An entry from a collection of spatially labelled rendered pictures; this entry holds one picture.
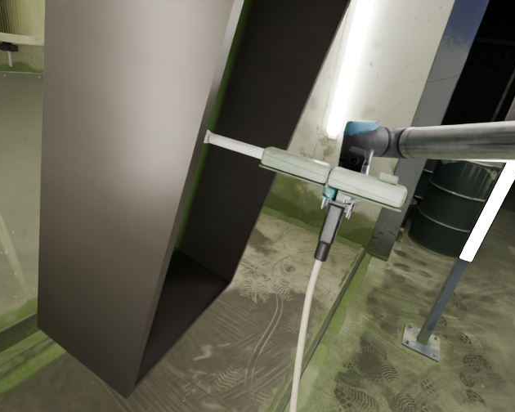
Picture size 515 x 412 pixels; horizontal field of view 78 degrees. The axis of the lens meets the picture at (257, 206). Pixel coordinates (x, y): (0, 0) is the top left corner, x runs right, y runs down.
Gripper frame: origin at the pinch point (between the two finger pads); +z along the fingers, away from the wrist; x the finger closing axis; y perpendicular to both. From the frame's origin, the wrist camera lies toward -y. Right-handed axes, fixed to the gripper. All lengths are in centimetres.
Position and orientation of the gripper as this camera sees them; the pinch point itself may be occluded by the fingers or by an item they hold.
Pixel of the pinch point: (339, 194)
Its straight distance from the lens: 69.5
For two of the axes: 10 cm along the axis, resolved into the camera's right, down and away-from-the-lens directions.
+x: -9.0, -3.4, 2.8
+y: -2.4, 9.1, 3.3
